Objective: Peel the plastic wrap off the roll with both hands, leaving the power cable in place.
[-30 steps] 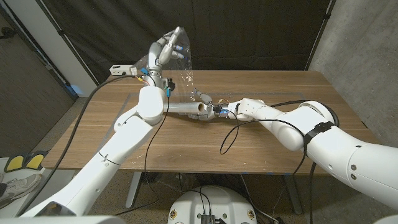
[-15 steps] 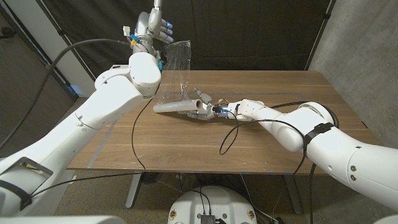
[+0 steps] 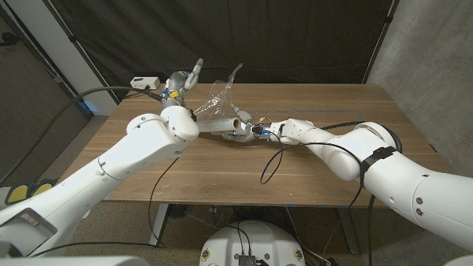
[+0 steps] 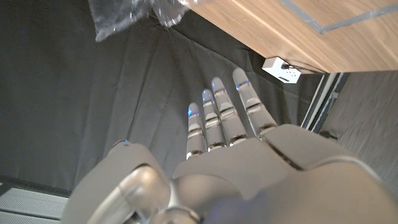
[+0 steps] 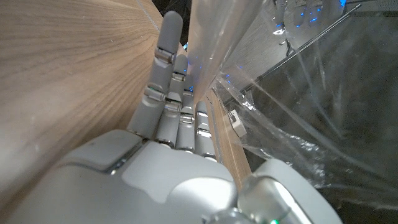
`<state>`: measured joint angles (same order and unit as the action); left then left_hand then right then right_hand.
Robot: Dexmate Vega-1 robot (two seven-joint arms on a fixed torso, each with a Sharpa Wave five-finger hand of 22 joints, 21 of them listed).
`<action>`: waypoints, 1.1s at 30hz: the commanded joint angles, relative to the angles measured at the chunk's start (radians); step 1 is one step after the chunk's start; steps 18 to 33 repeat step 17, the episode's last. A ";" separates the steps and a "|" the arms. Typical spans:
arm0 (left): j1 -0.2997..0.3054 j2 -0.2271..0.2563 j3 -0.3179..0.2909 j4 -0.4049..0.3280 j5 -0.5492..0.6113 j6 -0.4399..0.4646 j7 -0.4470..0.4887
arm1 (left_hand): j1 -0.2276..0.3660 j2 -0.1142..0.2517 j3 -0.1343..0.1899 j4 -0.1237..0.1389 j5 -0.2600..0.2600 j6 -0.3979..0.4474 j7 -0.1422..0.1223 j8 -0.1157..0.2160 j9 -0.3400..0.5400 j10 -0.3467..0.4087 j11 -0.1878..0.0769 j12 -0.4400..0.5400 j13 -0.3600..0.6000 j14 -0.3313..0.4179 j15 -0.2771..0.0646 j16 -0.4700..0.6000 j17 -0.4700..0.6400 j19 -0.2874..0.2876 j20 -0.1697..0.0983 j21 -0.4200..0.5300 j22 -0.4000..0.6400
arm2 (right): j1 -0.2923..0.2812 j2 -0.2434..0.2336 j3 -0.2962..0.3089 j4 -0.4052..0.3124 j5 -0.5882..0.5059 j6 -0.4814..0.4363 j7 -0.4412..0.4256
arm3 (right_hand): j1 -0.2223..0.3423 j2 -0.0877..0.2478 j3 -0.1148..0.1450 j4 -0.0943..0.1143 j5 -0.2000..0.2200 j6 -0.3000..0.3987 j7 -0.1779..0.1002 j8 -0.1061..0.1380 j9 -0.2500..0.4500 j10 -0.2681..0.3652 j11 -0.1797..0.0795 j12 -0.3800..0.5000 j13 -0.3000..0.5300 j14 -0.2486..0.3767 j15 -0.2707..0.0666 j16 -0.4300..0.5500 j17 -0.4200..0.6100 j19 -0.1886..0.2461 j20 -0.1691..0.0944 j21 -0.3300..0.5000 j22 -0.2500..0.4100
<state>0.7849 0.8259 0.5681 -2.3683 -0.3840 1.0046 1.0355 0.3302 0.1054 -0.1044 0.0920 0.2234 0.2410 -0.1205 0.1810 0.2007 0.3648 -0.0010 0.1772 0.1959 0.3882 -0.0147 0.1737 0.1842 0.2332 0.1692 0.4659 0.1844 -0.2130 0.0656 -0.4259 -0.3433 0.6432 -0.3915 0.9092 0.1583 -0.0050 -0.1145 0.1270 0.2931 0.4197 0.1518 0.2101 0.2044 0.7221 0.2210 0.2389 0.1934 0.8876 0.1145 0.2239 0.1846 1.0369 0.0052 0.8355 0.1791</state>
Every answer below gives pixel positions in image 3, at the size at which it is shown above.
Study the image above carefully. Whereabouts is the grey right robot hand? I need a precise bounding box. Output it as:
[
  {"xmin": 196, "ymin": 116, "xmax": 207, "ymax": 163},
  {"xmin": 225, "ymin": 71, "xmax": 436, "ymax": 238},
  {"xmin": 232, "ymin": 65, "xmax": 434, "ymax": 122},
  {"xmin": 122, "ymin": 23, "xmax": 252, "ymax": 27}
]
[{"xmin": 216, "ymin": 103, "xmax": 273, "ymax": 144}]

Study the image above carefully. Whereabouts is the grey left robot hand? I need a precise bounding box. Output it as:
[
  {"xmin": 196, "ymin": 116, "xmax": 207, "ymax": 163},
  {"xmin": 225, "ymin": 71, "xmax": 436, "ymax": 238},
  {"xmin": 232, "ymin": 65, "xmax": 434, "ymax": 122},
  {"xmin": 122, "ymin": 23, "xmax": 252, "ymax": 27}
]
[{"xmin": 161, "ymin": 58, "xmax": 204, "ymax": 110}]

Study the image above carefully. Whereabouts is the plastic wrap roll tube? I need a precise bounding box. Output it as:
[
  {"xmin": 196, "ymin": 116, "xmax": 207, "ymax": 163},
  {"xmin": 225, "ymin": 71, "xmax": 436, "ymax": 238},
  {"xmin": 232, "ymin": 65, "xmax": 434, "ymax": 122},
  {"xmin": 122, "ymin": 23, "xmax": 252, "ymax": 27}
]
[{"xmin": 195, "ymin": 117, "xmax": 242, "ymax": 134}]

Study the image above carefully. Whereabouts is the clear plastic wrap sheet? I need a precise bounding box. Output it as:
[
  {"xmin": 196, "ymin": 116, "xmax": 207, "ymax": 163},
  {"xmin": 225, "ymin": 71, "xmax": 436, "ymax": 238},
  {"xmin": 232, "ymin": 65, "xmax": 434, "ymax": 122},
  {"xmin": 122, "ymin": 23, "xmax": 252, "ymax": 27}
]
[{"xmin": 194, "ymin": 62, "xmax": 244, "ymax": 119}]

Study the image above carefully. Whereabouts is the white power box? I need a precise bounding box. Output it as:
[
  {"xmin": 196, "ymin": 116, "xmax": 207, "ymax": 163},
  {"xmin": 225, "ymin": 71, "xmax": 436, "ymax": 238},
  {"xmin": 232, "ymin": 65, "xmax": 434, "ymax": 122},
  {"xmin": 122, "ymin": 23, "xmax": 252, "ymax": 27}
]
[{"xmin": 129, "ymin": 76, "xmax": 161, "ymax": 91}]

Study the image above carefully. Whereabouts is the black backdrop stand pole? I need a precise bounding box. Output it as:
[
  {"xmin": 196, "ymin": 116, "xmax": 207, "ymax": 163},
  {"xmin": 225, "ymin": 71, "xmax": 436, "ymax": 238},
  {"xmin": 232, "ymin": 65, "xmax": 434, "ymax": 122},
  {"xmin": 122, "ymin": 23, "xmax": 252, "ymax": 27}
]
[
  {"xmin": 42, "ymin": 0, "xmax": 121, "ymax": 104},
  {"xmin": 361, "ymin": 0, "xmax": 400, "ymax": 84}
]

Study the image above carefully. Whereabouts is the white robot torso base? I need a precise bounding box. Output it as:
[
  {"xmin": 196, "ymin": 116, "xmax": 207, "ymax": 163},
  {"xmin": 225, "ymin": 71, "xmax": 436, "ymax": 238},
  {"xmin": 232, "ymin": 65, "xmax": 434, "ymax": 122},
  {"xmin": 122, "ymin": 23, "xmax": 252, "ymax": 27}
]
[{"xmin": 198, "ymin": 220, "xmax": 307, "ymax": 266}]

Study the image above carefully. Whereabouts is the black backdrop curtain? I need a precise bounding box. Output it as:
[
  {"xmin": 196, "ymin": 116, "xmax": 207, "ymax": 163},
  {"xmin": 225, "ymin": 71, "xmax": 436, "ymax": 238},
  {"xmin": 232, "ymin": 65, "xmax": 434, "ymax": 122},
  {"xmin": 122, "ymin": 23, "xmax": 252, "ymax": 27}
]
[{"xmin": 50, "ymin": 0, "xmax": 396, "ymax": 103}]

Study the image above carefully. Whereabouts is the white table leg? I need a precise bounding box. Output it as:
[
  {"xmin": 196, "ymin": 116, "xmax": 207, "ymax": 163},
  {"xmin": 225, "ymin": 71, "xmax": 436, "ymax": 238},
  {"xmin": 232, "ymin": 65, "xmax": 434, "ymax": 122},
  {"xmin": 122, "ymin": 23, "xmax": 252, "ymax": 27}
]
[{"xmin": 149, "ymin": 204, "xmax": 170, "ymax": 247}]

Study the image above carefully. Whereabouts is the grey table leg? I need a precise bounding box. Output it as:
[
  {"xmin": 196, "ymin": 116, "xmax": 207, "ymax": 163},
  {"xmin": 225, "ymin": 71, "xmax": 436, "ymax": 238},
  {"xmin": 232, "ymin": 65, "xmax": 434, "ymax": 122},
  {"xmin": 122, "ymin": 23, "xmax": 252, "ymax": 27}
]
[{"xmin": 338, "ymin": 208, "xmax": 360, "ymax": 256}]

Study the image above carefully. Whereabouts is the yellow black foot pad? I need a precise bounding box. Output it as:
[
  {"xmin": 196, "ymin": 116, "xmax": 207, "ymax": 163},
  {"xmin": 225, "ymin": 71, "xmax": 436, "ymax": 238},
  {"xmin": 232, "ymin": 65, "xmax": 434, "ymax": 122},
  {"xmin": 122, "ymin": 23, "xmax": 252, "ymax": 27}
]
[
  {"xmin": 4, "ymin": 183, "xmax": 30, "ymax": 206},
  {"xmin": 28, "ymin": 179, "xmax": 57, "ymax": 199}
]

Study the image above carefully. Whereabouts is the black power box cable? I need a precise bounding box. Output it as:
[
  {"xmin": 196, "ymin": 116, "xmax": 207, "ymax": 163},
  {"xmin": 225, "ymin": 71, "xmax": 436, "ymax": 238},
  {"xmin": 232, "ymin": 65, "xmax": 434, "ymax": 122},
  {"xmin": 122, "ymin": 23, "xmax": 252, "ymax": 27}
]
[{"xmin": 123, "ymin": 88, "xmax": 149, "ymax": 100}]

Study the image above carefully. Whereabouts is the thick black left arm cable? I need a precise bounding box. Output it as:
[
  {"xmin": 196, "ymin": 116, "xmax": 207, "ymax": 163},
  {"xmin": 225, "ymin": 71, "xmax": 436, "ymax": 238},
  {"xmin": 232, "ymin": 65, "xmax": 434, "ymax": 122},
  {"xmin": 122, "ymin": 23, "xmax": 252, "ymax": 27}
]
[{"xmin": 0, "ymin": 86, "xmax": 163, "ymax": 185}]

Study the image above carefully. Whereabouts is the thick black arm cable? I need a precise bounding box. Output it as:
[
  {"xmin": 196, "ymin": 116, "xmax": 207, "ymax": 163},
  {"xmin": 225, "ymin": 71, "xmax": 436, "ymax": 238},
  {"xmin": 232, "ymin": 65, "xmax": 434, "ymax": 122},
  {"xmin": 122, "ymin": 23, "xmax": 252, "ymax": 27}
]
[
  {"xmin": 0, "ymin": 86, "xmax": 163, "ymax": 185},
  {"xmin": 321, "ymin": 120, "xmax": 404, "ymax": 266}
]

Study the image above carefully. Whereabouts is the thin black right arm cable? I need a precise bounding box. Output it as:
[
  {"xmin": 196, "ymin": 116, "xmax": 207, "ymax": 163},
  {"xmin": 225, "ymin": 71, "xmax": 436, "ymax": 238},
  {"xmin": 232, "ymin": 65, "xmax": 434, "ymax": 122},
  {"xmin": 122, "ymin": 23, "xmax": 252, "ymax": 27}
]
[{"xmin": 259, "ymin": 129, "xmax": 363, "ymax": 259}]

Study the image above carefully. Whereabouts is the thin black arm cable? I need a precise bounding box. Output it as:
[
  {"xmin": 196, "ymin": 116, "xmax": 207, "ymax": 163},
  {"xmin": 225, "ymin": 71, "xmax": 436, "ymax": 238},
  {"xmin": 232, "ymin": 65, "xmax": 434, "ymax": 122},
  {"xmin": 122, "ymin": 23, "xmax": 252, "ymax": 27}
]
[
  {"xmin": 259, "ymin": 129, "xmax": 363, "ymax": 259},
  {"xmin": 31, "ymin": 157, "xmax": 180, "ymax": 258}
]

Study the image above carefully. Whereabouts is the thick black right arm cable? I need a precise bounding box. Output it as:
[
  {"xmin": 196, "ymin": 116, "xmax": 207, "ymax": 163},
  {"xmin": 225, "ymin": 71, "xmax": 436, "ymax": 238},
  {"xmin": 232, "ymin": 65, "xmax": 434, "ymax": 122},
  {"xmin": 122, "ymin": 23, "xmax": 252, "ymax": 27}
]
[{"xmin": 321, "ymin": 120, "xmax": 404, "ymax": 266}]

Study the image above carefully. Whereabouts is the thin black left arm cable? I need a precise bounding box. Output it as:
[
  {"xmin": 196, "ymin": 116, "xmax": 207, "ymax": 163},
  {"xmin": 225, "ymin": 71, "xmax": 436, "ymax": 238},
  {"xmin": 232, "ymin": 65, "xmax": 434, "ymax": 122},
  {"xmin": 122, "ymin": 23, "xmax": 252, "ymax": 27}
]
[{"xmin": 31, "ymin": 157, "xmax": 180, "ymax": 258}]

